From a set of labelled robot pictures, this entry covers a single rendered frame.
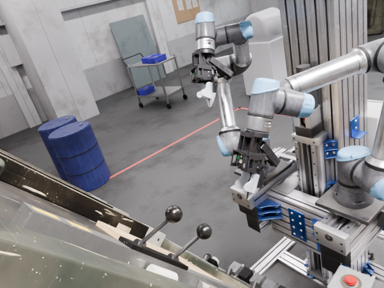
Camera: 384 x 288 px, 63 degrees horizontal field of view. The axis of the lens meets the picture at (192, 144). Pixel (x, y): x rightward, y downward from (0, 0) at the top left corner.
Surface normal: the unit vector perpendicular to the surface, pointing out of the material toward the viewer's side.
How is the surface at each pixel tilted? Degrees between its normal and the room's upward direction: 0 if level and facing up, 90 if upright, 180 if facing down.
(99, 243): 90
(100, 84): 90
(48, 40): 90
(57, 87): 90
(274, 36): 80
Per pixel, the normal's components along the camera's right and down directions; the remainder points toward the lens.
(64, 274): 0.70, 0.15
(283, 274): -0.23, -0.88
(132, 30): 0.55, 0.05
